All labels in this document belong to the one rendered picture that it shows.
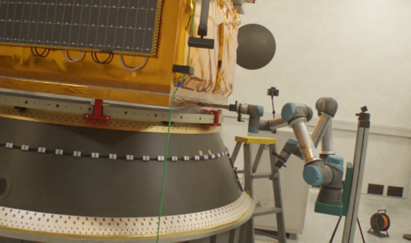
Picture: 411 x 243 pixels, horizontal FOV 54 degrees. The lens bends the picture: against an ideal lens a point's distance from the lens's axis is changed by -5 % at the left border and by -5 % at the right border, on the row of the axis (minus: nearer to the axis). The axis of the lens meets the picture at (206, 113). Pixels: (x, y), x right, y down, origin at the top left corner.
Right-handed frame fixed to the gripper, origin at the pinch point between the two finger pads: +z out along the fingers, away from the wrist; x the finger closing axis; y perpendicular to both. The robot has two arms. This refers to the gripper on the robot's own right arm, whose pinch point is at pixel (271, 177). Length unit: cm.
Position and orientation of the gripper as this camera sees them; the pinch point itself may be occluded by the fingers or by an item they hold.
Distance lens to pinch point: 308.4
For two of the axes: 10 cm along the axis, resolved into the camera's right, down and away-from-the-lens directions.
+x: 1.7, 1.2, 9.8
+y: 8.4, 5.0, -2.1
